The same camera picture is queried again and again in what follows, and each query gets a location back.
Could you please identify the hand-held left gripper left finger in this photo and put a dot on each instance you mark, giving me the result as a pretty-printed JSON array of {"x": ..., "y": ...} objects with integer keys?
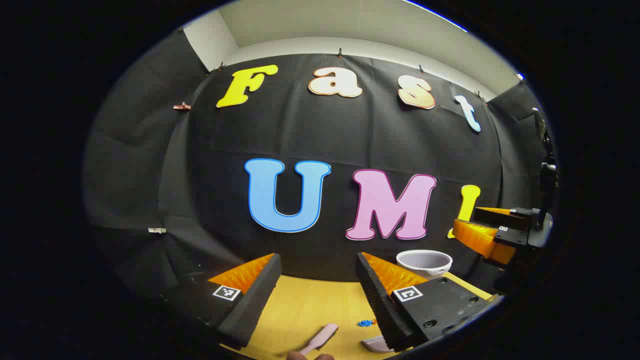
[{"x": 257, "y": 300}]

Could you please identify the orange backdrop clip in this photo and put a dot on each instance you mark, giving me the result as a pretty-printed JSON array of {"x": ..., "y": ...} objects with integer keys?
[{"x": 182, "y": 106}]

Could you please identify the white ribbed garbage bin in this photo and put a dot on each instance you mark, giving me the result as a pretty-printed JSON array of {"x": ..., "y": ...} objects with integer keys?
[{"x": 425, "y": 262}]

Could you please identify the white backdrop clip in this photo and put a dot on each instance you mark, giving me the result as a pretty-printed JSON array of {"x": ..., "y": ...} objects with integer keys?
[{"x": 157, "y": 230}]

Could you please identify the yellow wooden desktop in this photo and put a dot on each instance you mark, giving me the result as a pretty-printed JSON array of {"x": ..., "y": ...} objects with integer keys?
[{"x": 305, "y": 305}]

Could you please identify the pink dustpan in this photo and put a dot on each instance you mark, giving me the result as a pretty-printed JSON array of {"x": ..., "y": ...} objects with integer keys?
[{"x": 375, "y": 345}]

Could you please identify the small pink broom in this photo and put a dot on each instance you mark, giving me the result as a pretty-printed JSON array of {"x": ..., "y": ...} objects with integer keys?
[{"x": 322, "y": 336}]

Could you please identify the black backdrop cloth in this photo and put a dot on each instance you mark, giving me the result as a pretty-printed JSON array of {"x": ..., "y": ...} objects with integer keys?
[{"x": 350, "y": 140}]

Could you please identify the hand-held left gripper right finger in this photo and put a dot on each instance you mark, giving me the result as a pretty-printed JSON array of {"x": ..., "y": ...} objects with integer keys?
[{"x": 377, "y": 305}]

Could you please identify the blue paper ball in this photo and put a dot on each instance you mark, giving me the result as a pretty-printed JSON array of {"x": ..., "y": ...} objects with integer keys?
[{"x": 366, "y": 323}]

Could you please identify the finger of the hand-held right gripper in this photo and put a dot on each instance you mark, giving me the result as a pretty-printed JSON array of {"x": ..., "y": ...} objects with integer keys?
[
  {"x": 480, "y": 237},
  {"x": 500, "y": 219}
]

